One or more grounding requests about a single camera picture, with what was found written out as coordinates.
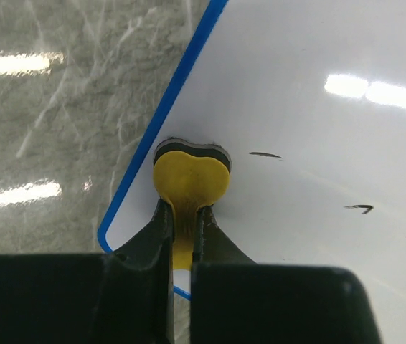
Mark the blue framed whiteboard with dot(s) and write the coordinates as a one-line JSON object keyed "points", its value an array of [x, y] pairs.
{"points": [[309, 100]]}

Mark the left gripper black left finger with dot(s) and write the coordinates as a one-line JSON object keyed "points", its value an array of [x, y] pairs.
{"points": [[147, 282]]}

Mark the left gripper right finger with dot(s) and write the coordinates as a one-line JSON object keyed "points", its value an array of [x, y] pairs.
{"points": [[211, 245]]}

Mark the yellow eraser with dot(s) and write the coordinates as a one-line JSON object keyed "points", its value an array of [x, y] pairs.
{"points": [[189, 177]]}

